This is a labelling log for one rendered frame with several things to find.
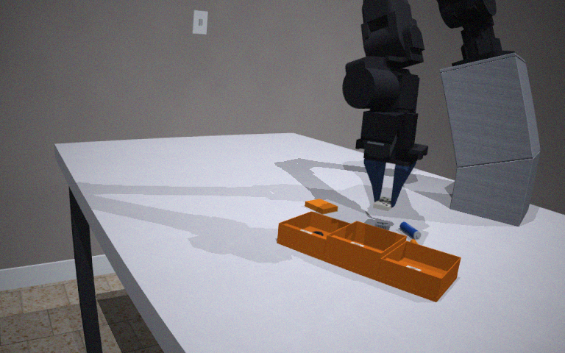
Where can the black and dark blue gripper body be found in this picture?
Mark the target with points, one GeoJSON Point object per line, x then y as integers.
{"type": "Point", "coordinates": [406, 159]}

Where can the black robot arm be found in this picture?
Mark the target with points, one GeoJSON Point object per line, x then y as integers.
{"type": "Point", "coordinates": [371, 84]}

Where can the blue battery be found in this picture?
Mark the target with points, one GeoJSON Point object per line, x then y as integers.
{"type": "Point", "coordinates": [410, 230]}

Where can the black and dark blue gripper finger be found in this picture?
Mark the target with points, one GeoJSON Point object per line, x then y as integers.
{"type": "Point", "coordinates": [371, 168]}
{"type": "Point", "coordinates": [399, 174]}

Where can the orange three-compartment tray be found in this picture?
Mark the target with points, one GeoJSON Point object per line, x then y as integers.
{"type": "Point", "coordinates": [388, 267]}

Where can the white domino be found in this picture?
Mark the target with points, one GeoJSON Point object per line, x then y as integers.
{"type": "Point", "coordinates": [383, 203]}

